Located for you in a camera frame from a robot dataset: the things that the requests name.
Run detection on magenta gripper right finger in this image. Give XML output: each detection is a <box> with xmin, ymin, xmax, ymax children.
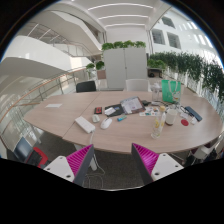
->
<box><xmin>131</xmin><ymin>143</ymin><xmax>183</xmax><ymax>185</ymax></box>

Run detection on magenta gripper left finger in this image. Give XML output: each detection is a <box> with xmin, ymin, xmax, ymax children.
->
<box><xmin>44</xmin><ymin>145</ymin><xmax>94</xmax><ymax>186</ymax></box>

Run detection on clear plastic water bottle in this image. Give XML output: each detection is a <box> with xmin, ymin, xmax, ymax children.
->
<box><xmin>151</xmin><ymin>106</ymin><xmax>166</xmax><ymax>139</ymax></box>

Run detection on white power strip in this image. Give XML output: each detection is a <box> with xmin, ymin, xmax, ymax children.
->
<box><xmin>75</xmin><ymin>116</ymin><xmax>95</xmax><ymax>133</ymax></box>

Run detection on small white green box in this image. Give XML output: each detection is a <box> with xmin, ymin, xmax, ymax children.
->
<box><xmin>92</xmin><ymin>114</ymin><xmax>100</xmax><ymax>123</ymax></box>

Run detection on red and black chair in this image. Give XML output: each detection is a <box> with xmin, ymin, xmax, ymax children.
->
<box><xmin>13</xmin><ymin>137</ymin><xmax>48</xmax><ymax>168</ymax></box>

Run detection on white computer mouse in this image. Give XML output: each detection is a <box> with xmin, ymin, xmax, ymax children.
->
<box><xmin>100</xmin><ymin>118</ymin><xmax>112</xmax><ymax>129</ymax></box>

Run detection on red round lid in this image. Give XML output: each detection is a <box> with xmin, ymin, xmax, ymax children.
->
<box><xmin>181</xmin><ymin>119</ymin><xmax>189</xmax><ymax>126</ymax></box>

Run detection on white paper cup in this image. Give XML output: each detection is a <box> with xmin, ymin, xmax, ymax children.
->
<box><xmin>166</xmin><ymin>109</ymin><xmax>177</xmax><ymax>125</ymax></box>

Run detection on blue marker pen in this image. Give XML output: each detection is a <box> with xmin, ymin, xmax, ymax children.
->
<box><xmin>117</xmin><ymin>115</ymin><xmax>127</xmax><ymax>122</ymax></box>

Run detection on small red black device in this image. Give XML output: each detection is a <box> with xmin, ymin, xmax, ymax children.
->
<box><xmin>94</xmin><ymin>107</ymin><xmax>102</xmax><ymax>114</ymax></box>

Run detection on white paper sheet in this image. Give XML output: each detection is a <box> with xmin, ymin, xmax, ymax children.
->
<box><xmin>45</xmin><ymin>104</ymin><xmax>62</xmax><ymax>108</ymax></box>

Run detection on black eyeglasses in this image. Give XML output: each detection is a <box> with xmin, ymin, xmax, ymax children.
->
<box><xmin>180</xmin><ymin>106</ymin><xmax>192</xmax><ymax>116</ymax></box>

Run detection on black notebook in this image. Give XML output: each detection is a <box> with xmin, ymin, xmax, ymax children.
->
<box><xmin>104</xmin><ymin>104</ymin><xmax>124</xmax><ymax>117</ymax></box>

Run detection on dark blue phone case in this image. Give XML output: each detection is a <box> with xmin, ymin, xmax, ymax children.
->
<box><xmin>185</xmin><ymin>106</ymin><xmax>202</xmax><ymax>122</ymax></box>

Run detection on clear glass jar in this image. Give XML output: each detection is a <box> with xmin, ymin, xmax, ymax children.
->
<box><xmin>152</xmin><ymin>83</ymin><xmax>161</xmax><ymax>101</ymax></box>

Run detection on green shopping bag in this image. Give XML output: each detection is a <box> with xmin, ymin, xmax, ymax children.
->
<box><xmin>161</xmin><ymin>80</ymin><xmax>181</xmax><ymax>103</ymax></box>

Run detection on black office chair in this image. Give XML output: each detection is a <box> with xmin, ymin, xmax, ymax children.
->
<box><xmin>76</xmin><ymin>80</ymin><xmax>96</xmax><ymax>93</ymax></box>

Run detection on white office chair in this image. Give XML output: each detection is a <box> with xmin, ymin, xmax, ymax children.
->
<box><xmin>126</xmin><ymin>79</ymin><xmax>148</xmax><ymax>92</ymax></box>

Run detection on white storage cabinet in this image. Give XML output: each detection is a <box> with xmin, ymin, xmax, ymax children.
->
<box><xmin>103</xmin><ymin>47</ymin><xmax>147</xmax><ymax>90</ymax></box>

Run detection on green plant hedge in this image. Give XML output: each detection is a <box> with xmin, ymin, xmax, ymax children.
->
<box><xmin>147</xmin><ymin>51</ymin><xmax>224</xmax><ymax>102</ymax></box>

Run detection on white power cable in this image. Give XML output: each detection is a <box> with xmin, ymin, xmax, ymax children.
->
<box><xmin>82</xmin><ymin>130</ymin><xmax>106</xmax><ymax>188</ymax></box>

